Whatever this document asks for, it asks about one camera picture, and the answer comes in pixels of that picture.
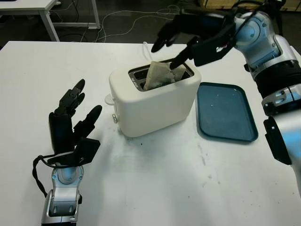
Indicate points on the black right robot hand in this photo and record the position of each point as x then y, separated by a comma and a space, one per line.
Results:
202, 24

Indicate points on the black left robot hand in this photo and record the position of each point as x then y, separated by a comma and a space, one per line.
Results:
61, 131

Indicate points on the cream toaster lever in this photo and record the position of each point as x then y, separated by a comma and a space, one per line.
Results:
108, 100

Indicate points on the slice of bread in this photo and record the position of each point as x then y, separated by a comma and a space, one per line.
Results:
160, 76

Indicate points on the chrome toaster knob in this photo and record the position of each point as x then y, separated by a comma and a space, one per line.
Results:
115, 118

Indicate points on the blue plastic tray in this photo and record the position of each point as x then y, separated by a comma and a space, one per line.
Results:
225, 113

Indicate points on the cream two-slot toaster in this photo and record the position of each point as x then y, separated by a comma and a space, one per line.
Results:
155, 110

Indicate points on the wooden crate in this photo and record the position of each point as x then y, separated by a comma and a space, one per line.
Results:
211, 3

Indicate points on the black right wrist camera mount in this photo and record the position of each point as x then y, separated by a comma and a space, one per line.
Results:
209, 50

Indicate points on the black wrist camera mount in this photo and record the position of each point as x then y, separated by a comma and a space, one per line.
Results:
209, 50
84, 150

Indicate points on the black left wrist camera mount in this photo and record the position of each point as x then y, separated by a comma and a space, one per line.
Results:
84, 150

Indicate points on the white desk frame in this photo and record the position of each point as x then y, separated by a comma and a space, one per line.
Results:
26, 5

